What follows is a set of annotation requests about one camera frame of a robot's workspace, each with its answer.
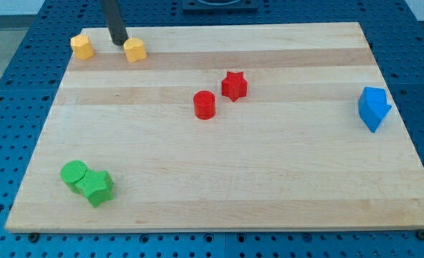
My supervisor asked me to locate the green circle block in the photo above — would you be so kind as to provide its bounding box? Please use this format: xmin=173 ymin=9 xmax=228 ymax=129
xmin=60 ymin=160 xmax=87 ymax=194

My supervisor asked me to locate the yellow hexagon block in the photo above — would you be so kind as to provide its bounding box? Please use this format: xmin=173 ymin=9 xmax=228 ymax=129
xmin=70 ymin=34 xmax=95 ymax=60

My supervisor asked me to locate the red cylinder block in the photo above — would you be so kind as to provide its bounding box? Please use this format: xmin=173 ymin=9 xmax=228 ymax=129
xmin=193 ymin=90 xmax=216 ymax=120

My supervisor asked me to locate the red star block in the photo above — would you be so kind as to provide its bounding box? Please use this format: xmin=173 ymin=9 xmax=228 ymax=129
xmin=221 ymin=71 xmax=248 ymax=102

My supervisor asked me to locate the light wooden board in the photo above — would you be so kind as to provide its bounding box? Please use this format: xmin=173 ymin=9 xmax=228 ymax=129
xmin=6 ymin=22 xmax=424 ymax=234

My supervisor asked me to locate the yellow heart block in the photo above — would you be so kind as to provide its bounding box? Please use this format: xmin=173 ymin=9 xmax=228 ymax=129
xmin=123 ymin=38 xmax=147 ymax=62

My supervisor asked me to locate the green star block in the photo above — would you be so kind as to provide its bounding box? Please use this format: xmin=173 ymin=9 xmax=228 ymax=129
xmin=75 ymin=170 xmax=114 ymax=208

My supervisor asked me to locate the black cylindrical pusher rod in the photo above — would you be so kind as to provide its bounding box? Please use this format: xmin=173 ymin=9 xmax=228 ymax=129
xmin=100 ymin=0 xmax=128 ymax=46

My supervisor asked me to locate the blue arrow block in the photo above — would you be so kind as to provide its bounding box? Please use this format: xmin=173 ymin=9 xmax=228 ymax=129
xmin=357 ymin=87 xmax=392 ymax=133

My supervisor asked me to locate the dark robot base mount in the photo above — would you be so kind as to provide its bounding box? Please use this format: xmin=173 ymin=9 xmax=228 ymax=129
xmin=181 ymin=0 xmax=259 ymax=13

